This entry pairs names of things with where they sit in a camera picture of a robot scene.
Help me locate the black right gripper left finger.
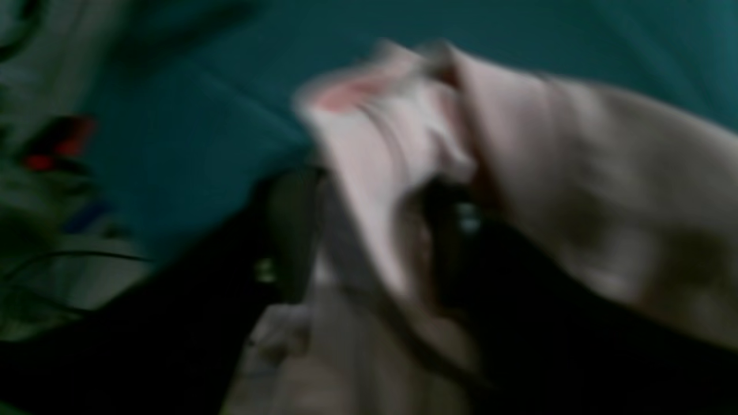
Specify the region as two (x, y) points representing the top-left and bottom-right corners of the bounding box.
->
(2, 168), (321, 414)

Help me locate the orange black clamp top right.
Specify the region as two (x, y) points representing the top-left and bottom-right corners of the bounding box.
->
(19, 116), (95, 175)

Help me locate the pink T-shirt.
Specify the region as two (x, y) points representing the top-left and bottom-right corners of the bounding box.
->
(225, 44), (736, 414)

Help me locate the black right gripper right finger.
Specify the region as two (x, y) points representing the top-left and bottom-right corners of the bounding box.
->
(424, 179), (736, 414)

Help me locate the teal table cloth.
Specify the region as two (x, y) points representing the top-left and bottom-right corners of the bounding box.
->
(85, 1), (737, 262)

